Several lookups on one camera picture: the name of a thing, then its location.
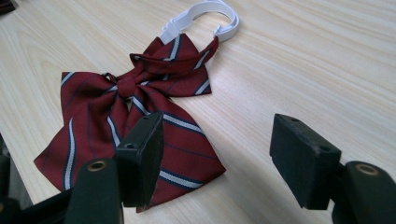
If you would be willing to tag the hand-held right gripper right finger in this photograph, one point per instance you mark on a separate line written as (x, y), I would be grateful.
(303, 161)

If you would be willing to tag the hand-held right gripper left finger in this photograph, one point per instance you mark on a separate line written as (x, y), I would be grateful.
(140, 161)

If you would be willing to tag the red striped bow tie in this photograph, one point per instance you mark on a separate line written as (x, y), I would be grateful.
(93, 118)

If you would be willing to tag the dark maroon bow tie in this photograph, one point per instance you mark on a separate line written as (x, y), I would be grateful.
(5, 5)

